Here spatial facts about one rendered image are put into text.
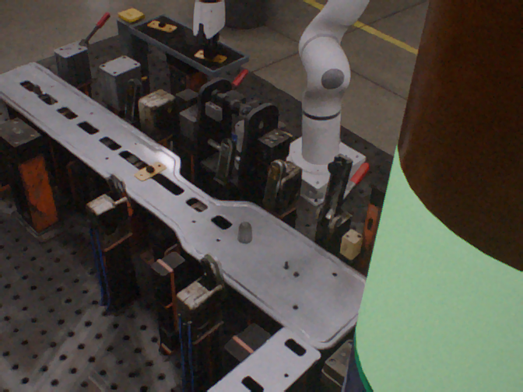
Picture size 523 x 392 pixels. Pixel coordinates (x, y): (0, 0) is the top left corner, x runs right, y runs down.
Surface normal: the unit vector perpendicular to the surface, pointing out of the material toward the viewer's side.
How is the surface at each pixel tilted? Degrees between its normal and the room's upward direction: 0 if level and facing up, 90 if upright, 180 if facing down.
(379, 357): 90
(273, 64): 0
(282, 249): 0
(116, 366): 0
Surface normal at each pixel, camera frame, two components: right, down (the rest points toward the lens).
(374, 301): -0.99, 0.05
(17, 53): 0.04, -0.76
